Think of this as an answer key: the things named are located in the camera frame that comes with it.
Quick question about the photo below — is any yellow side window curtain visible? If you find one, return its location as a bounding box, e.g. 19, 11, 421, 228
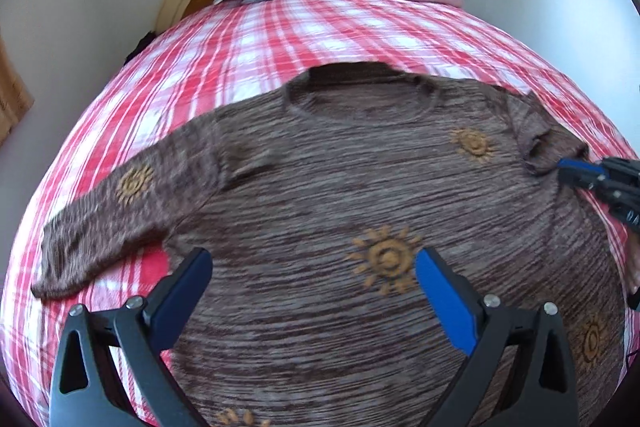
0, 41, 34, 144

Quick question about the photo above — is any brown knit sun-pattern sweater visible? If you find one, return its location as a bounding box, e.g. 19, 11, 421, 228
32, 63, 625, 426

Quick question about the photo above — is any red white plaid bedsheet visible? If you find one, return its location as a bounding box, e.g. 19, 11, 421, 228
1, 0, 634, 426

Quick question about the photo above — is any black object beside bed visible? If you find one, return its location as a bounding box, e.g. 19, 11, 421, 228
124, 31, 157, 65

